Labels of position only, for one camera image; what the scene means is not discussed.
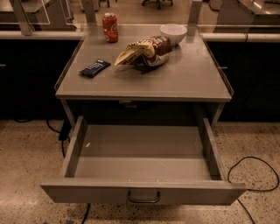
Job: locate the grey top drawer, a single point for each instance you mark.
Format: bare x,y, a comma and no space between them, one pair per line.
151,165

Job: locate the dark blue snack bar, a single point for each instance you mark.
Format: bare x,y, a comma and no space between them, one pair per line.
92,70

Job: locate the black power adapter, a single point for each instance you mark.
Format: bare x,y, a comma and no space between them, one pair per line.
66,127

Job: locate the office chair base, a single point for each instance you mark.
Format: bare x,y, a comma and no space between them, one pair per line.
157,2

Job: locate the white horizontal rail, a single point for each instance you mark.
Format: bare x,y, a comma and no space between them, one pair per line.
209,37

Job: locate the brown chip bag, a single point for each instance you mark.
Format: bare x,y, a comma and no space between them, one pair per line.
150,52

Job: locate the red soda can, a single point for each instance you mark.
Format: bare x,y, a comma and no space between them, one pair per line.
110,29

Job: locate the white bowl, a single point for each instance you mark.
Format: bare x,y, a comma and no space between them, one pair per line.
175,32

